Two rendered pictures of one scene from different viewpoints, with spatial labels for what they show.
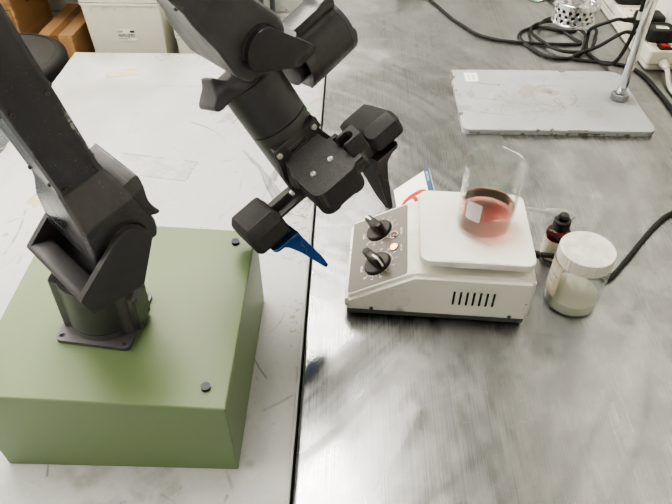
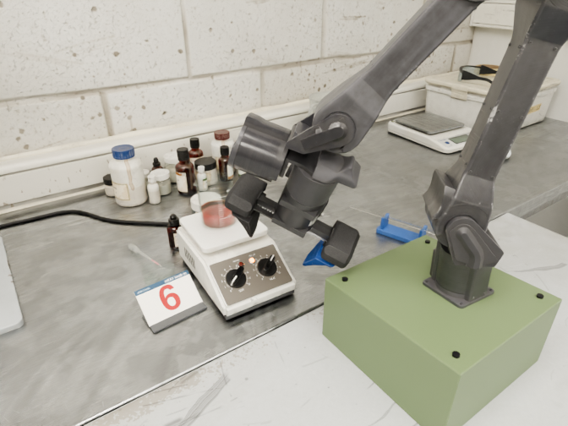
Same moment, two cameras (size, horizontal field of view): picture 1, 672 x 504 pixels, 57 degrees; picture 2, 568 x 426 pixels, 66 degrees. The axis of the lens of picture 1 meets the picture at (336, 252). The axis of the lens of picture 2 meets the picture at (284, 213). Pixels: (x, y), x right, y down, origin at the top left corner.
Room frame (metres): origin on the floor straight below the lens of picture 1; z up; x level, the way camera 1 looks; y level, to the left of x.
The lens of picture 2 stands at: (0.81, 0.43, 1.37)
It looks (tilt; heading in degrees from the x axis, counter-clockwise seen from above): 29 degrees down; 233
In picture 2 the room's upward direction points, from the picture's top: straight up
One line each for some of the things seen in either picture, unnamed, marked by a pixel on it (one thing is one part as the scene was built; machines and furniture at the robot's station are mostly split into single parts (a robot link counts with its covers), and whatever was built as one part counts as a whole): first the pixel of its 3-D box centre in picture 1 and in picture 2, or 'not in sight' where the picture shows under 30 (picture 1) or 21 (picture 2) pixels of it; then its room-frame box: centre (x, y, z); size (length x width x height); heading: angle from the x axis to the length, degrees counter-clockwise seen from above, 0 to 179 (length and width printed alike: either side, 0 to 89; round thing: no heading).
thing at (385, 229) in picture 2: not in sight; (402, 229); (0.18, -0.02, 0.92); 0.10 x 0.03 x 0.04; 107
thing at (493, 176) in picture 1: (488, 194); (215, 202); (0.52, -0.16, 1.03); 0.07 x 0.06 x 0.08; 0
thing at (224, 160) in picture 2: not in sight; (225, 163); (0.32, -0.48, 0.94); 0.04 x 0.04 x 0.09
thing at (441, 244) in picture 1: (474, 228); (222, 226); (0.51, -0.15, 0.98); 0.12 x 0.12 x 0.01; 85
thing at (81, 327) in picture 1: (102, 296); (459, 267); (0.36, 0.20, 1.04); 0.07 x 0.07 x 0.06; 84
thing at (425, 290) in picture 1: (445, 256); (231, 253); (0.52, -0.13, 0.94); 0.22 x 0.13 x 0.08; 85
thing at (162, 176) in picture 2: not in sight; (161, 182); (0.49, -0.50, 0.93); 0.05 x 0.05 x 0.05
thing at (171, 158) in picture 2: not in sight; (176, 166); (0.42, -0.55, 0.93); 0.06 x 0.06 x 0.07
